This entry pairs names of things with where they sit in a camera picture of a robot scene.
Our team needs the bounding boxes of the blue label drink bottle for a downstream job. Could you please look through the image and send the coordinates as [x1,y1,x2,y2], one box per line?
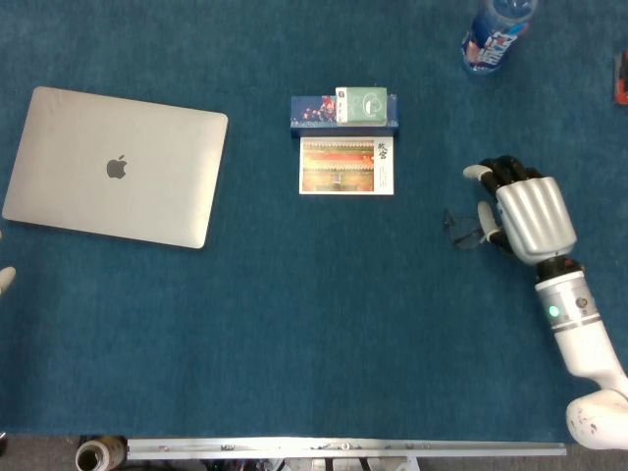
[459,0,540,76]

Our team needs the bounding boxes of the white robot base bracket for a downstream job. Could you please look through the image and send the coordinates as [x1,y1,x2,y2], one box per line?
[282,455,421,471]

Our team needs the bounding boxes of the blue table mat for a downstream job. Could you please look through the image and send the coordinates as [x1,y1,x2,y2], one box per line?
[0,0,628,445]

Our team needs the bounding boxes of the long dark blue box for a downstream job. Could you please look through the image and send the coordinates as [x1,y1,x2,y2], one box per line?
[289,93,400,137]

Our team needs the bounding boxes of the silver laptop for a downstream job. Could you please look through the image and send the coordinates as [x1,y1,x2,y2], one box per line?
[1,85,230,250]

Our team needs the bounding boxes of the thin-framed eyeglasses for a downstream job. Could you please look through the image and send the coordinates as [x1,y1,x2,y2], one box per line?
[443,208,492,251]

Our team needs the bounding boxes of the clear red coffee capsule box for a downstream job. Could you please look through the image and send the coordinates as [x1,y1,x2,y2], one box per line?
[612,49,628,105]

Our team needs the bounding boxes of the small green card box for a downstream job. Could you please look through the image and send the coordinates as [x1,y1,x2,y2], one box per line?
[335,85,390,125]

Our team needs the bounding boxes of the red palace postcard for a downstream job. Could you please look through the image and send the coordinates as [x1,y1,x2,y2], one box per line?
[298,135,395,196]

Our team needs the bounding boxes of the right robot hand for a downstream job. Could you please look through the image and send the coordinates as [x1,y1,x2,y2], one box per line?
[462,155,578,266]

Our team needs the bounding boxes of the brown tape roll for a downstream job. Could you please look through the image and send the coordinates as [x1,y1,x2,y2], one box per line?
[74,436,128,471]

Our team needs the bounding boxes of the aluminium rail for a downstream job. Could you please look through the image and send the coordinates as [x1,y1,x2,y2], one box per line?
[126,438,568,461]

